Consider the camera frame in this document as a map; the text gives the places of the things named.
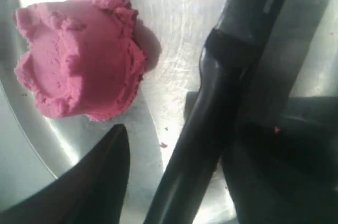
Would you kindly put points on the black kitchen knife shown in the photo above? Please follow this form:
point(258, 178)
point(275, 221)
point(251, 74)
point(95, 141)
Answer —
point(232, 47)

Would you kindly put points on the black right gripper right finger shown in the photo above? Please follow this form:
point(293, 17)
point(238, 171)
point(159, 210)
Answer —
point(283, 175)

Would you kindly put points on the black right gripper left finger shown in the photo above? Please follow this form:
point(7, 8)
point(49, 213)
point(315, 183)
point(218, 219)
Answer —
point(92, 191)

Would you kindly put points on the pink dough lump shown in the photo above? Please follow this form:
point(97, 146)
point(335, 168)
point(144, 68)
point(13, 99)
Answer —
point(82, 58)

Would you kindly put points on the round stainless steel plate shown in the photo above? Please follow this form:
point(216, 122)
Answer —
point(301, 57)

